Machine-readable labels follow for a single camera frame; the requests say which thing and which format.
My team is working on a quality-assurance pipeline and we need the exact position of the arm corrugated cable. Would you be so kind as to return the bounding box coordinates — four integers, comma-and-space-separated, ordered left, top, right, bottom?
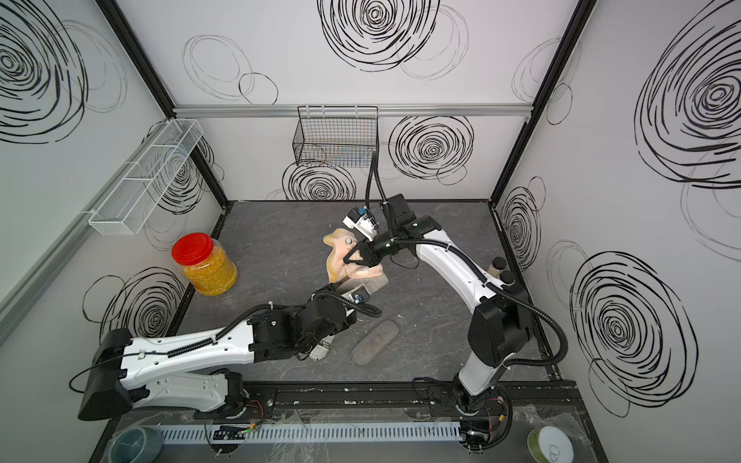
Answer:
167, 288, 383, 359
364, 151, 569, 368

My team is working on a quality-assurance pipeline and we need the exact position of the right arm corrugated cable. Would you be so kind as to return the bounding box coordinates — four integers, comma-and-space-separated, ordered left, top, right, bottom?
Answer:
364, 151, 569, 368

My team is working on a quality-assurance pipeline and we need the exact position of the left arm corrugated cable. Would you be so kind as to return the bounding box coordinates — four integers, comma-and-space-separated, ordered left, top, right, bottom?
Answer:
167, 288, 383, 359

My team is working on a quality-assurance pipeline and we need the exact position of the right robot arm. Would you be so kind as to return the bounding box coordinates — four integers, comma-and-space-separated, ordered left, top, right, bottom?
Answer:
343, 195, 568, 416

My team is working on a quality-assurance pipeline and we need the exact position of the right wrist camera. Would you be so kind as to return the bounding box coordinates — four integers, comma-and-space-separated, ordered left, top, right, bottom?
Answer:
343, 206, 378, 241

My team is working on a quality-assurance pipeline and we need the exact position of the teal tape roll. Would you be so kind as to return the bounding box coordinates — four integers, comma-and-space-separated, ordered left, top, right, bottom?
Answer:
108, 426, 164, 463

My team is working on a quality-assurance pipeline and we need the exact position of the brown spice bottle far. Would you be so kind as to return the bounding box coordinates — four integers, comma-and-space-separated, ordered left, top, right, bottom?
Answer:
487, 257, 508, 279

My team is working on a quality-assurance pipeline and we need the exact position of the red lid yellow jar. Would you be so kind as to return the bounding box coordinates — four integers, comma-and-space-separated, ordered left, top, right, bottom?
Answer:
171, 233, 239, 296

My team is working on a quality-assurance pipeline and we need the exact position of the grey rectangular eyeglass case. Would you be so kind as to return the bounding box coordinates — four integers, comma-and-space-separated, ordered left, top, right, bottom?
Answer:
337, 273, 389, 295

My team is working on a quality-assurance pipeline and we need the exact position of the brown spice bottle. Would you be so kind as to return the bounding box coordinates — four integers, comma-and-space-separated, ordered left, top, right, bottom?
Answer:
499, 270, 517, 287
487, 257, 508, 279

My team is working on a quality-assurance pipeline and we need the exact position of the white mesh shelf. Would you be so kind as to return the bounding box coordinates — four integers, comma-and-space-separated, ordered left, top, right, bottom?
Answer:
88, 119, 203, 235

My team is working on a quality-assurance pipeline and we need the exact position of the brown spice bottle near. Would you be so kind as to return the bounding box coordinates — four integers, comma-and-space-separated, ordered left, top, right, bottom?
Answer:
499, 270, 517, 287

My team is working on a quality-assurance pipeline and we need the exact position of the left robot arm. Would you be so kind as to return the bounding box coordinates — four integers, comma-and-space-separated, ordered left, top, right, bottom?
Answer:
77, 289, 366, 422

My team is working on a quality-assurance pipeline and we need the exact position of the white slotted cable duct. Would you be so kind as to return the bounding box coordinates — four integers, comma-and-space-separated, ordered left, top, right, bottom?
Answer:
155, 422, 462, 445

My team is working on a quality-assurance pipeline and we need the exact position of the grey oval eyeglass case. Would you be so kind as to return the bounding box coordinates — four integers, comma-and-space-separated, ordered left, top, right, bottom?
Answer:
350, 320, 399, 367

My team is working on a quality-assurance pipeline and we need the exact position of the black wire basket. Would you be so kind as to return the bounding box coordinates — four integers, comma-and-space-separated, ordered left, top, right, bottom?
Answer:
291, 105, 379, 168

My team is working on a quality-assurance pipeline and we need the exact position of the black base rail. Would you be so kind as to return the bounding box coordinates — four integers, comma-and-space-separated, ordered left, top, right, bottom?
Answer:
115, 380, 586, 419

